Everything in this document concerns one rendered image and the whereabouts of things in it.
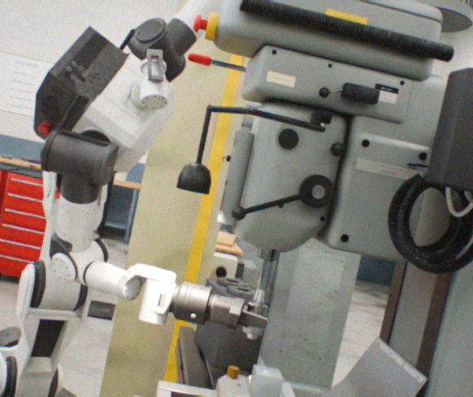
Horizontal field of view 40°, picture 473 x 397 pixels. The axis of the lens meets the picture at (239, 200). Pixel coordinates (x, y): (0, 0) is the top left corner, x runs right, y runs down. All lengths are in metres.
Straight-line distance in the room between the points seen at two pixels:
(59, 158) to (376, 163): 0.70
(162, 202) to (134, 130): 1.60
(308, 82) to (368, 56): 0.14
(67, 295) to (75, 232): 0.38
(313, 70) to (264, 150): 0.20
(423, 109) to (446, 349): 0.51
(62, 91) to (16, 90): 9.08
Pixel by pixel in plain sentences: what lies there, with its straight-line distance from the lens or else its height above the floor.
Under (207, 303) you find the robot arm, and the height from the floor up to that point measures 1.16.
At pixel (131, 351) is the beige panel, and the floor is 0.47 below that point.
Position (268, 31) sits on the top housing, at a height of 1.75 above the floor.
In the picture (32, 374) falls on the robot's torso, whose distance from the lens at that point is 2.09.
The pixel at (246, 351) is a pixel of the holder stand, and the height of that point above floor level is 1.00.
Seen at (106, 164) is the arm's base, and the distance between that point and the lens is 1.49.
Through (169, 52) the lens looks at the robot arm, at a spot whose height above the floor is 1.73.
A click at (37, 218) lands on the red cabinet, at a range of 6.06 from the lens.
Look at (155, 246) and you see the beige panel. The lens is 3.19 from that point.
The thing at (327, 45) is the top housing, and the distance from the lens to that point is 1.37.
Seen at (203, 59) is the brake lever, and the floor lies 1.70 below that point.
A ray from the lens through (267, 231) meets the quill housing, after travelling 1.39.
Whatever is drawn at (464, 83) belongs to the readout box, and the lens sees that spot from 1.20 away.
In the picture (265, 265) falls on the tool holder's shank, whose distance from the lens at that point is 1.47.
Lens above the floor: 1.47
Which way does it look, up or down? 3 degrees down
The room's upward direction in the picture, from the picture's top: 12 degrees clockwise
